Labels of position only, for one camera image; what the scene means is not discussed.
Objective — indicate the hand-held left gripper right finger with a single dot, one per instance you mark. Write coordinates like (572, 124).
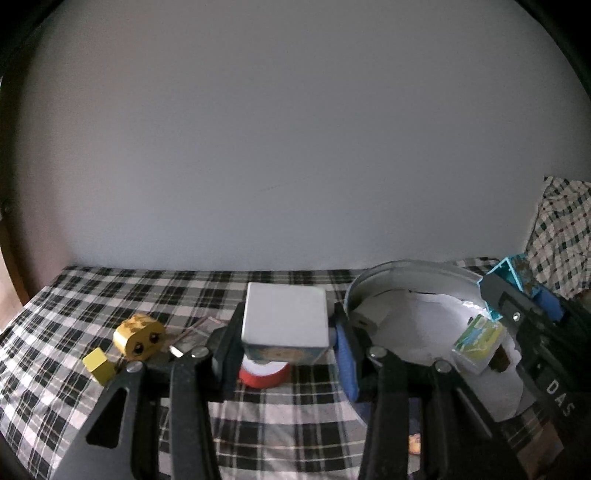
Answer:
(346, 364)

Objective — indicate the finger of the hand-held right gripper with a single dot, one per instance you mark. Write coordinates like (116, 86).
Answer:
(551, 307)
(508, 304)

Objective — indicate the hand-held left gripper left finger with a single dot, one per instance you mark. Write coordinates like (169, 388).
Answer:
(226, 350)

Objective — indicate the blue bear toy brick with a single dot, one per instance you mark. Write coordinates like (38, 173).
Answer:
(508, 267)

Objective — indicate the red tape roll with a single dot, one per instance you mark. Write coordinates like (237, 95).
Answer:
(263, 376)

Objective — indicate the green card case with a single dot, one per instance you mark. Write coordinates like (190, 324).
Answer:
(478, 341)

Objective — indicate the white power adapter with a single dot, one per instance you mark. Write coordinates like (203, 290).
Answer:
(369, 314)

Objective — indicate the white sun toy brick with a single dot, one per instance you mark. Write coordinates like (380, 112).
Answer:
(286, 318)

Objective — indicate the yellow face toy brick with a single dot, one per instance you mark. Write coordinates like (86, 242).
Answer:
(138, 339)

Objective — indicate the round blue metal tin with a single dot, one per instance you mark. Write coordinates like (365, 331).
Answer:
(401, 277)

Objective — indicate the small yellow block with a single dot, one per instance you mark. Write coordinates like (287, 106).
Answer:
(99, 364)

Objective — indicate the plaid pillow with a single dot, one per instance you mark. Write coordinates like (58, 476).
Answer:
(563, 230)

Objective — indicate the plaid bed sheet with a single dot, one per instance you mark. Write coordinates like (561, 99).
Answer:
(92, 295)

